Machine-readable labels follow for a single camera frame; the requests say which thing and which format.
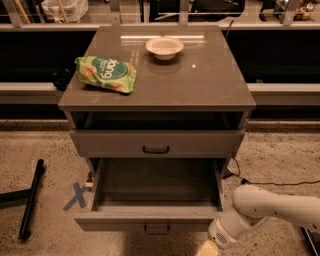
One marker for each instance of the black clamp object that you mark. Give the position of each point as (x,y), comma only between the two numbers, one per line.
(61,80)

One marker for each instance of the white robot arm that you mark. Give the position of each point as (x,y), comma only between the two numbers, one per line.
(251,208)

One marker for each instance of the grey drawer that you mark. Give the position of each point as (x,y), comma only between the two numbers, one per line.
(155,196)
(156,144)

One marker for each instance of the black stand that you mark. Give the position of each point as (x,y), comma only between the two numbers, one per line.
(29,195)
(313,241)

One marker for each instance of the grey top drawer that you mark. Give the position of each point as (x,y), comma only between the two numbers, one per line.
(156,144)

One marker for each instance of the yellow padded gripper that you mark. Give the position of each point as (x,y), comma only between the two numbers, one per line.
(218,234)

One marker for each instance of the grey drawer cabinet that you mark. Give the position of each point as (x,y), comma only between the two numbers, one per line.
(200,89)

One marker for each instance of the white bowl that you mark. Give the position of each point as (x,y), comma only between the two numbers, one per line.
(164,48)

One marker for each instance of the black stand left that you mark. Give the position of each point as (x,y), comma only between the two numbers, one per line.
(29,195)

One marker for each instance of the black stand right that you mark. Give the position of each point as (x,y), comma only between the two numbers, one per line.
(313,241)

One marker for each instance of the blue tape cross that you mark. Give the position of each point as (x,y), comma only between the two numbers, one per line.
(77,198)

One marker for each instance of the green snack bag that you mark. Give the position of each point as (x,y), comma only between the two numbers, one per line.
(106,73)

